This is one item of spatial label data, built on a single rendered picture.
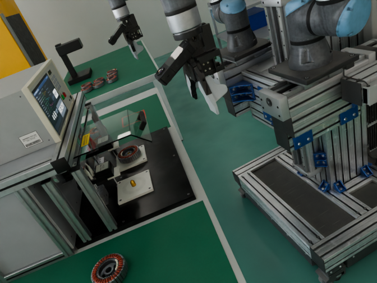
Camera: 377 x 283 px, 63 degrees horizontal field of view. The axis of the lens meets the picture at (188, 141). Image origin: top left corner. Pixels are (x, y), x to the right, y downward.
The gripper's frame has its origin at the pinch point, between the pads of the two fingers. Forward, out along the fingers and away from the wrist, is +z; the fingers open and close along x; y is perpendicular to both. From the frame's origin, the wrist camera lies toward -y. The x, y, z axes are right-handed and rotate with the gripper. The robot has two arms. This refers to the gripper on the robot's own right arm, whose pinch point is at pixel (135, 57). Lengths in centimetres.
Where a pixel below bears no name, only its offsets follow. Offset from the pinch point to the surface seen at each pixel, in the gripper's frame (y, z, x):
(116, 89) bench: -13, 40, 107
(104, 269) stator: -46, 38, -85
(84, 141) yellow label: -36, 9, -53
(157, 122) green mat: -2.2, 40.2, 5.2
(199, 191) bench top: -7, 40, -70
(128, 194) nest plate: -31, 37, -54
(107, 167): -34, 23, -52
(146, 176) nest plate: -22, 37, -48
